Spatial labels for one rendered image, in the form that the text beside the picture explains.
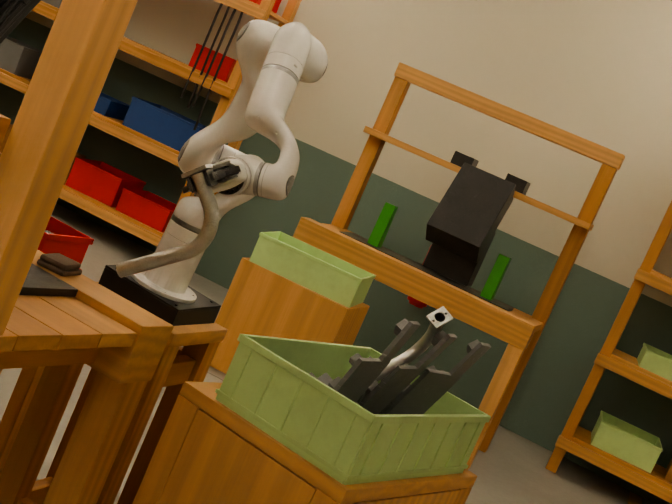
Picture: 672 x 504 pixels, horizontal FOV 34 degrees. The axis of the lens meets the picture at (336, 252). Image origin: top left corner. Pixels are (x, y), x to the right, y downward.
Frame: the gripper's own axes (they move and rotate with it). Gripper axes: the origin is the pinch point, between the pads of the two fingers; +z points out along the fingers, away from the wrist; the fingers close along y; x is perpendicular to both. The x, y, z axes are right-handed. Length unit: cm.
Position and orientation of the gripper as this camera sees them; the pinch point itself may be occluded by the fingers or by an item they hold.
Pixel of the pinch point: (202, 180)
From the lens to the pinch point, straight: 217.5
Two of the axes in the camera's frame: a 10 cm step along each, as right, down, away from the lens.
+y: 9.1, -3.4, -2.6
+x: 3.5, 9.3, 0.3
